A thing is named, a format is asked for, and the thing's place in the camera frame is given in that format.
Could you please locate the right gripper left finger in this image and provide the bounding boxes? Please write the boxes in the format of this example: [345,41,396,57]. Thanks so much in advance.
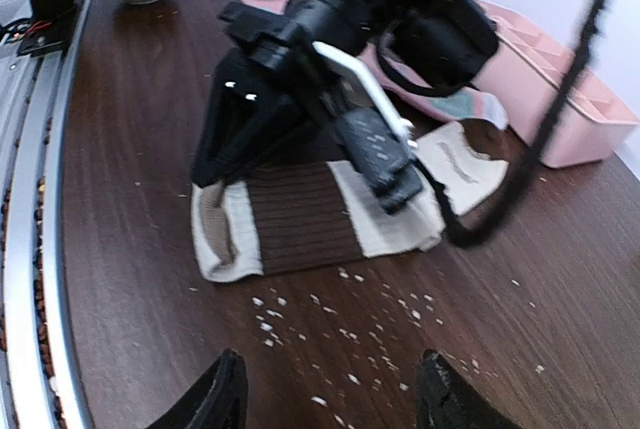
[148,349,248,429]

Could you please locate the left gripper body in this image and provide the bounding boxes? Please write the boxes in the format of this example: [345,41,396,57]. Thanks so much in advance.
[220,2,423,214]

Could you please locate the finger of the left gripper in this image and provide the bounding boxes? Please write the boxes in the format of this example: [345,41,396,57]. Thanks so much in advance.
[219,120,320,182]
[192,49,305,188]

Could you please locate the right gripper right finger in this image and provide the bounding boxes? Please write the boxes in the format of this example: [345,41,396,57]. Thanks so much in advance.
[416,349,520,429]

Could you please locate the brown cream striped sock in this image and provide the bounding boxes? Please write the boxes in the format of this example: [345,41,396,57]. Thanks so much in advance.
[191,161,442,283]

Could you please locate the beige sock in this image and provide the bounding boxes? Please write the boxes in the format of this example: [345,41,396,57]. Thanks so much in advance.
[417,119,509,216]

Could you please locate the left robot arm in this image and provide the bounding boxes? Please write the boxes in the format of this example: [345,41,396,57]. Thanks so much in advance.
[191,0,498,213]

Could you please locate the pink patterned sock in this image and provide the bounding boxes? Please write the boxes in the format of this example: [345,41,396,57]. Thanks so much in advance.
[238,0,510,130]

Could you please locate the pink divided organizer box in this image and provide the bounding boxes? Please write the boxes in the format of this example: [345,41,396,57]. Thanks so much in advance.
[474,0,639,169]

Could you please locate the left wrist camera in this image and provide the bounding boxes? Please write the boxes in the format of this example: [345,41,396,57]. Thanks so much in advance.
[313,41,417,149]

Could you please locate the aluminium front rail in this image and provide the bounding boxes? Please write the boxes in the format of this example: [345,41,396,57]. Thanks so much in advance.
[1,0,93,428]

